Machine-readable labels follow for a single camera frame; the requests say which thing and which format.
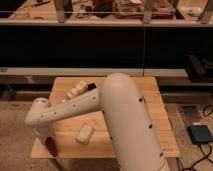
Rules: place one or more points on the wooden table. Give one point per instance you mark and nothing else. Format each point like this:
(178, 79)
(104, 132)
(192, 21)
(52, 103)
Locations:
(100, 145)

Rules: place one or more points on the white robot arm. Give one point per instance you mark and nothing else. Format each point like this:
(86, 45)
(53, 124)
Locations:
(131, 131)

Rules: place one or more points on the black foot pedal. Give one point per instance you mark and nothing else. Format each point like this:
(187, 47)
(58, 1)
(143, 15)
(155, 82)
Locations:
(199, 134)

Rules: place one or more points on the background workbench shelf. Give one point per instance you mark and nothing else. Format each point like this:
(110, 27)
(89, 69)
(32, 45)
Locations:
(108, 13)

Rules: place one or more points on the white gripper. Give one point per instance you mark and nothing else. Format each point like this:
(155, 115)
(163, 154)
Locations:
(44, 131)

